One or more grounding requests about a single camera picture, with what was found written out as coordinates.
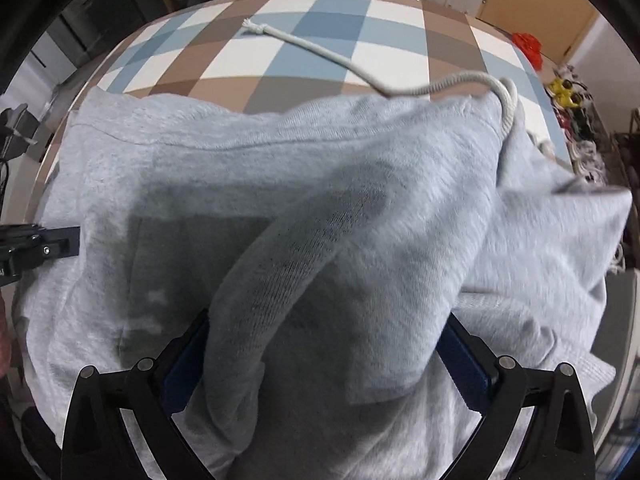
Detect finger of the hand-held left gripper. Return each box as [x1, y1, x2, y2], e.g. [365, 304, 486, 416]
[31, 226, 81, 260]

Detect wooden door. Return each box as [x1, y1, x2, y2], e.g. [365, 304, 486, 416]
[475, 0, 598, 61]

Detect white sneakers pair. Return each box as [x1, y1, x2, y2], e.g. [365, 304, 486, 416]
[570, 140, 601, 181]

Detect checked bed sheet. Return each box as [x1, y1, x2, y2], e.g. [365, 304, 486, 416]
[35, 0, 576, 201]

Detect black device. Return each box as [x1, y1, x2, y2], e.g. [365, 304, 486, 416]
[0, 102, 42, 163]

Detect grey printed hoodie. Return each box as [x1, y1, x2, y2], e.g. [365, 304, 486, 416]
[12, 77, 633, 480]

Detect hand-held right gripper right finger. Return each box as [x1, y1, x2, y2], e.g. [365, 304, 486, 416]
[440, 311, 598, 480]

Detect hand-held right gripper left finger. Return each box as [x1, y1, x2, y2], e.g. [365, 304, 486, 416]
[60, 307, 216, 480]

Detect red plastic bag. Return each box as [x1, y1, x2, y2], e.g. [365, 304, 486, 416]
[512, 32, 543, 71]

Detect white hoodie drawstring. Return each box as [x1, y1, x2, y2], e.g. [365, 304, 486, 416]
[241, 18, 556, 161]

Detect yellow shoes pair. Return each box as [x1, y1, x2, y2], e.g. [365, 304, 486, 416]
[547, 77, 586, 108]

